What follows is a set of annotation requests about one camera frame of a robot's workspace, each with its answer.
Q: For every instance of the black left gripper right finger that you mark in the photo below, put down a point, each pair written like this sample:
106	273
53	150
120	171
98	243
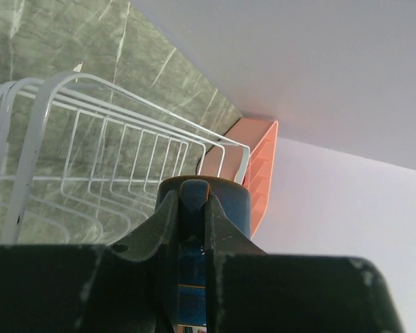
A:
249	290

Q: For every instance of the pink compartment organizer tray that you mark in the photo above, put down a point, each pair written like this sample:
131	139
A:
260	173

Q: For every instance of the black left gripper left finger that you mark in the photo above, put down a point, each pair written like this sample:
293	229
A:
130	286

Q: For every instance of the white wire dish rack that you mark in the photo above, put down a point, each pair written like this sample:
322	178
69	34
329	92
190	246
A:
82	159

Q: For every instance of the dark blue ceramic mug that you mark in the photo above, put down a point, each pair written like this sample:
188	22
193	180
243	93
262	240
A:
194	191

